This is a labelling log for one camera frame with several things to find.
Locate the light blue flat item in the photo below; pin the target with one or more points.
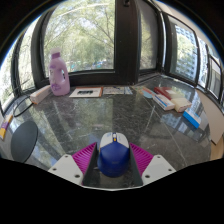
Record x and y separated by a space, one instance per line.
146 93

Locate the blue and white box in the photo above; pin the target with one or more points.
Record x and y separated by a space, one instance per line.
191 119

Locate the white box with blue stripe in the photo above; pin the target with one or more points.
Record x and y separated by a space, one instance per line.
164 102

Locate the white card with dark photo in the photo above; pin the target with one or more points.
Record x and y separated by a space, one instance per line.
86 92

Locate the blue and white computer mouse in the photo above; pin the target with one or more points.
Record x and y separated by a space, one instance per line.
113 156

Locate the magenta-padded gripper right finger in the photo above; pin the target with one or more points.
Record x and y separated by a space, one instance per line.
156 168

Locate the printed leaflet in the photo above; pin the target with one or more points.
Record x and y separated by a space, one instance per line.
116 90

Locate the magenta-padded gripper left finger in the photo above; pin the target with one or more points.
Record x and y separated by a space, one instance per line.
68 168

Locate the purple detergent bottle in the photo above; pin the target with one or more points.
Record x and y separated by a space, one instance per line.
59 78

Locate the yellow and purple book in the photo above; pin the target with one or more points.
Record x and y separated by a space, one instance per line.
5 126

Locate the cream box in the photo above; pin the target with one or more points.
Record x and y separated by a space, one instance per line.
181 104

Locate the dark round mouse pad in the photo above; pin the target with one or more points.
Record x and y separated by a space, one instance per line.
24 141

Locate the orange and white carton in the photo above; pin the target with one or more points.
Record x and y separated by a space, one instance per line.
40 94

